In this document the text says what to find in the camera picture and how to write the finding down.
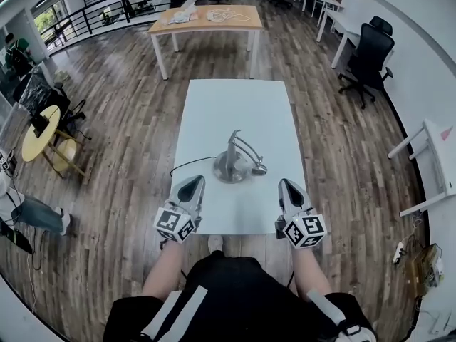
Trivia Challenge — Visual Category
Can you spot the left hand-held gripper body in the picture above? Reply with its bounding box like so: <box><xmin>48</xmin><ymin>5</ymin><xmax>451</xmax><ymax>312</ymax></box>
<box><xmin>152</xmin><ymin>200</ymin><xmax>204</xmax><ymax>244</ymax></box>

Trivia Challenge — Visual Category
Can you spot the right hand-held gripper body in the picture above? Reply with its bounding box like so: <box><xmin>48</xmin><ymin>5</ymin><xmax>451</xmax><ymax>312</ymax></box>
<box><xmin>274</xmin><ymin>207</ymin><xmax>328</xmax><ymax>251</ymax></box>

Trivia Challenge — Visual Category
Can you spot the silver desk lamp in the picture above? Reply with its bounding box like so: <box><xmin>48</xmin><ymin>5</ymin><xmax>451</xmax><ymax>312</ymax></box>
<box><xmin>212</xmin><ymin>129</ymin><xmax>269</xmax><ymax>185</ymax></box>

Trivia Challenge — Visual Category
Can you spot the person's right forearm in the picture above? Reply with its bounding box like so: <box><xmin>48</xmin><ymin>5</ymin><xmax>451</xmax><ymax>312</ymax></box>
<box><xmin>291</xmin><ymin>246</ymin><xmax>332</xmax><ymax>301</ymax></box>

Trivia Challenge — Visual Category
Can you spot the person's left forearm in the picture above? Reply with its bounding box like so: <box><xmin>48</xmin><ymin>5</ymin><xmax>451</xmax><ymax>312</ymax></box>
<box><xmin>142</xmin><ymin>240</ymin><xmax>186</xmax><ymax>301</ymax></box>

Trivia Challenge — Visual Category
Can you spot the person's white shoe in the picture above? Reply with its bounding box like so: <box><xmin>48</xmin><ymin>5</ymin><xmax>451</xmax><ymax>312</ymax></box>
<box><xmin>207</xmin><ymin>234</ymin><xmax>224</xmax><ymax>254</ymax></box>

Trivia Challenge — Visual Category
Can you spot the person's black white-striped clothing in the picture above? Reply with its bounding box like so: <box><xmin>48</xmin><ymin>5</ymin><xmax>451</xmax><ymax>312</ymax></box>
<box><xmin>103</xmin><ymin>250</ymin><xmax>378</xmax><ymax>342</ymax></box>

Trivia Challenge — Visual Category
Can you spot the white power strip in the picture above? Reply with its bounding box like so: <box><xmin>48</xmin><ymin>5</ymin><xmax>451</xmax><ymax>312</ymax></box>
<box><xmin>392</xmin><ymin>241</ymin><xmax>406</xmax><ymax>265</ymax></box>

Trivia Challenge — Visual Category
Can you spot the white rectangular table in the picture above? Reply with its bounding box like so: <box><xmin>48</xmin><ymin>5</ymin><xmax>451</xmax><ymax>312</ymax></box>
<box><xmin>167</xmin><ymin>78</ymin><xmax>310</xmax><ymax>236</ymax></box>

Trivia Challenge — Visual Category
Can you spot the cardboard box with electronics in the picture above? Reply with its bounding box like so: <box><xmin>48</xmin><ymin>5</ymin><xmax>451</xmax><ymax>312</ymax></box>
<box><xmin>404</xmin><ymin>243</ymin><xmax>445</xmax><ymax>297</ymax></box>

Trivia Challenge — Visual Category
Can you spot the yellow round two-tier table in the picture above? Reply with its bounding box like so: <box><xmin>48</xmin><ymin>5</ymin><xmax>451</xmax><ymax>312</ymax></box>
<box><xmin>21</xmin><ymin>105</ymin><xmax>88</xmax><ymax>185</ymax></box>

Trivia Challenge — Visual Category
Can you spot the black flat device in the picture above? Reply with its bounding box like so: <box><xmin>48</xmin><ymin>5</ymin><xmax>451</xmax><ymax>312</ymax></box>
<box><xmin>31</xmin><ymin>114</ymin><xmax>51</xmax><ymax>133</ymax></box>

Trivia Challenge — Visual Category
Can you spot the black mesh office chair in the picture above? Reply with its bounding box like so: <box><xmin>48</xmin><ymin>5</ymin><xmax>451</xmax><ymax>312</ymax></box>
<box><xmin>338</xmin><ymin>22</ymin><xmax>395</xmax><ymax>110</ymax></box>

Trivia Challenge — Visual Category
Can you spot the wooden-top table with white legs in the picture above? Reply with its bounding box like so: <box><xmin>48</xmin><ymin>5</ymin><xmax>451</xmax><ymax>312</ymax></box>
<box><xmin>147</xmin><ymin>4</ymin><xmax>264</xmax><ymax>81</ymax></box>

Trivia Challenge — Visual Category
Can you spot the black plastic-wrapped chair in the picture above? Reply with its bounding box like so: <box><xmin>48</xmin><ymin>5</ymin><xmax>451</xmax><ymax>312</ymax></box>
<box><xmin>13</xmin><ymin>71</ymin><xmax>88</xmax><ymax>135</ymax></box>

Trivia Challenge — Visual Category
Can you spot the pile of papers and tissues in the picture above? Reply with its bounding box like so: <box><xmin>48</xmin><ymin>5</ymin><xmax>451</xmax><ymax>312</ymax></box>
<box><xmin>159</xmin><ymin>7</ymin><xmax>199</xmax><ymax>25</ymax></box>

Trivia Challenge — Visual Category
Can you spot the black metal railing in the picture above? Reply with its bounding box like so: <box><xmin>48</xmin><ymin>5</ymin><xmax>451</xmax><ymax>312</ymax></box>
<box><xmin>33</xmin><ymin>0</ymin><xmax>200</xmax><ymax>51</ymax></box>

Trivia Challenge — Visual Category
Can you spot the black office chair with headrest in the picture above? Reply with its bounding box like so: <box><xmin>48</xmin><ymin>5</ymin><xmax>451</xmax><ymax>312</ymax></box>
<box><xmin>368</xmin><ymin>15</ymin><xmax>394</xmax><ymax>37</ymax></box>

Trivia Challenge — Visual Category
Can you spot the black cable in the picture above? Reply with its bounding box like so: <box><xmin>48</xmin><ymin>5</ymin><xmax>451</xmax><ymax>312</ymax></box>
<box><xmin>170</xmin><ymin>156</ymin><xmax>217</xmax><ymax>177</ymax></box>

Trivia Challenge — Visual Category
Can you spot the white cable bundle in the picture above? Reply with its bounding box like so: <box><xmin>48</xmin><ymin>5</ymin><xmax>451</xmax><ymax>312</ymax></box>
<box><xmin>206</xmin><ymin>7</ymin><xmax>251</xmax><ymax>24</ymax></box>

